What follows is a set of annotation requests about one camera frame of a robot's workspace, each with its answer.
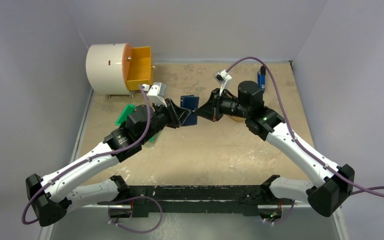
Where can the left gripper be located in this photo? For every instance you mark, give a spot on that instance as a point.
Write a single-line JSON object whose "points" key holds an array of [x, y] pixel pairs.
{"points": [[177, 116]]}

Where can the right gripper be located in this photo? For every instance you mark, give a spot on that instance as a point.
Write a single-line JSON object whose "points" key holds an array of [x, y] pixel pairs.
{"points": [[216, 106]]}

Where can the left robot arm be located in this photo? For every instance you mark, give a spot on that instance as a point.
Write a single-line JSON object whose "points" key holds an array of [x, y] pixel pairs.
{"points": [[52, 196]]}

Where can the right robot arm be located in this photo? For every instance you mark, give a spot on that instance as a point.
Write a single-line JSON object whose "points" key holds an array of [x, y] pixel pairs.
{"points": [[329, 184]]}

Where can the green plastic bin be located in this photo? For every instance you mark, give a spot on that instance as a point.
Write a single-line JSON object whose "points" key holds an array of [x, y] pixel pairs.
{"points": [[124, 114]]}

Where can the blue black stapler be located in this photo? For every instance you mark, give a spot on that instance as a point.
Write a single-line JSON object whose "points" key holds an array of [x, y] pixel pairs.
{"points": [[261, 78]]}

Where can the orange drawer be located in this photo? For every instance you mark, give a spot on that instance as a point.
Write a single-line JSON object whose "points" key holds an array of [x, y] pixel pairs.
{"points": [[141, 70]]}

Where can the white cylindrical drawer cabinet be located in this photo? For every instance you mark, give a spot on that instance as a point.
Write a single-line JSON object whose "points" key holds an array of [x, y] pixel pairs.
{"points": [[107, 67]]}

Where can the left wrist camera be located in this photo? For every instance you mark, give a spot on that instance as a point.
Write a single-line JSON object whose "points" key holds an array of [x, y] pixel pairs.
{"points": [[156, 93]]}

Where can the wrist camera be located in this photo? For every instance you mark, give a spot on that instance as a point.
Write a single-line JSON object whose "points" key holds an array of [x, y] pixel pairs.
{"points": [[223, 78], [156, 93]]}

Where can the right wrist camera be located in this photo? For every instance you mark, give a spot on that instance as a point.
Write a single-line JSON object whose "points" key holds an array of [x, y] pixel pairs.
{"points": [[223, 78]]}

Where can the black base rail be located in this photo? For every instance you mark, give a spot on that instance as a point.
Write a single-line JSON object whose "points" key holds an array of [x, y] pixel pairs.
{"points": [[247, 200]]}

